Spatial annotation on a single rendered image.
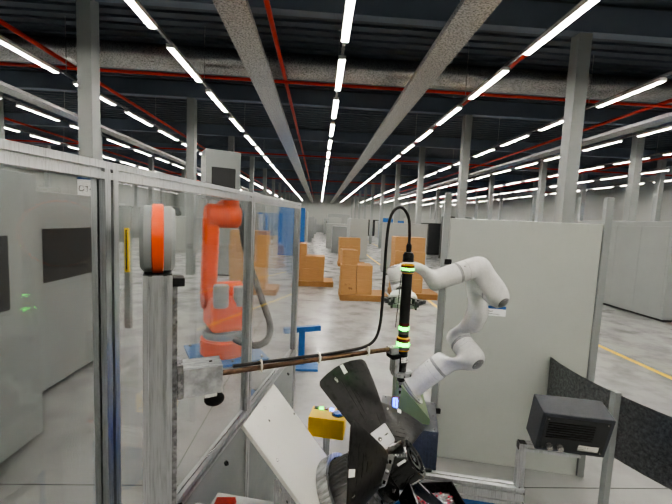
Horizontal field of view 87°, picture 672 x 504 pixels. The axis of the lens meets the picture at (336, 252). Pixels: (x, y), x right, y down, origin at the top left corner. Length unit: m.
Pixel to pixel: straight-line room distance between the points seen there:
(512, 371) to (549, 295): 0.67
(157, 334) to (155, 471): 0.33
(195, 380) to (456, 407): 2.66
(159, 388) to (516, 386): 2.86
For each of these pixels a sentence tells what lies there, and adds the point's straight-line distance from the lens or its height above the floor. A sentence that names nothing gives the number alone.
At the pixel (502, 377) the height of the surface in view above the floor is 0.74.
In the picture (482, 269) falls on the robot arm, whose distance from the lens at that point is 1.64.
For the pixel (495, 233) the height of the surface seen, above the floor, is 1.89.
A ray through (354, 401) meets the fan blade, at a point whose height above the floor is 1.35.
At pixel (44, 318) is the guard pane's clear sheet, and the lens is 0.91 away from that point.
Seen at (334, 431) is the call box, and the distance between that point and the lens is 1.75.
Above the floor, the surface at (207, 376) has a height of 1.55.
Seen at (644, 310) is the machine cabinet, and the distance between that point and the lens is 11.20.
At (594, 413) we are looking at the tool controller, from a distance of 1.83.
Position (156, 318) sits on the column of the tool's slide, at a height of 1.70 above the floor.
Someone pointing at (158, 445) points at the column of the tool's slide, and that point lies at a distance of 1.03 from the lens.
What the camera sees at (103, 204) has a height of 1.95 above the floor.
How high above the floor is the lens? 1.94
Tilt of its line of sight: 5 degrees down
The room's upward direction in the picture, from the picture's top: 3 degrees clockwise
